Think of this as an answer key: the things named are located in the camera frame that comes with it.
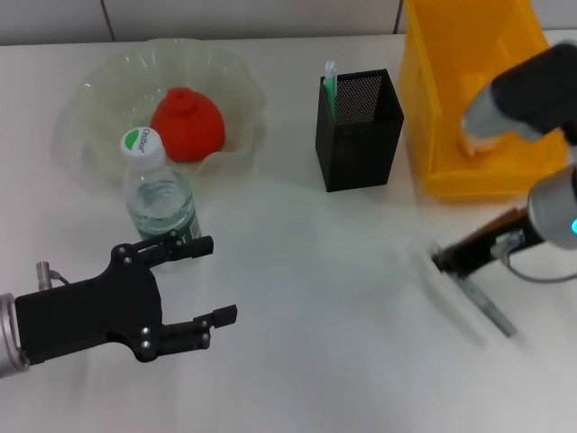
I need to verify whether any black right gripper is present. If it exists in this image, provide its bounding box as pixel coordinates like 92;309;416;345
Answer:
430;207;541;281

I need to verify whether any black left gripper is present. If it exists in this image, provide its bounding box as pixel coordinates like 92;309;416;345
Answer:
14;231;240;366

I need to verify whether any grey pen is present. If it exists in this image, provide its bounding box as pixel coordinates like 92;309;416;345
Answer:
413;242;519;347

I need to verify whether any clear green-label water bottle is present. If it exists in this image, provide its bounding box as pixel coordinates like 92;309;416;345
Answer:
118;126;203;248

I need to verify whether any white paper ball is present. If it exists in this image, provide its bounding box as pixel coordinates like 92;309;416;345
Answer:
457;129;502;158

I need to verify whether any orange fruit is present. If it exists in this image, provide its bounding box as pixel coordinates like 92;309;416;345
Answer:
149;87;227;164

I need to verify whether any black mesh pen holder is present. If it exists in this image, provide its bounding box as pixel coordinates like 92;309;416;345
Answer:
314;68;406;194

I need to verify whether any green glass fruit plate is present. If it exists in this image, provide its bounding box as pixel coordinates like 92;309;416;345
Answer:
53;37;269;182

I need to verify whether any yellow plastic bin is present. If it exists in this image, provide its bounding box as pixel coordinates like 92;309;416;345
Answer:
398;0;571;200

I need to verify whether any right gripper cable with plug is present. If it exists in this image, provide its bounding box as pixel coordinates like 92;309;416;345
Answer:
494;228;577;284

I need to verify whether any gripper cable with plug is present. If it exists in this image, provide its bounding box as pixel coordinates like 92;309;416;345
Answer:
34;260;73;295
494;228;577;284

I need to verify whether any left gripper cable with plug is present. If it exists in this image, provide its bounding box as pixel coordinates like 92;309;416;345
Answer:
34;260;73;295

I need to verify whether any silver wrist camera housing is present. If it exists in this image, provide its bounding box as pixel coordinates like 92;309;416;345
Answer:
461;39;577;146

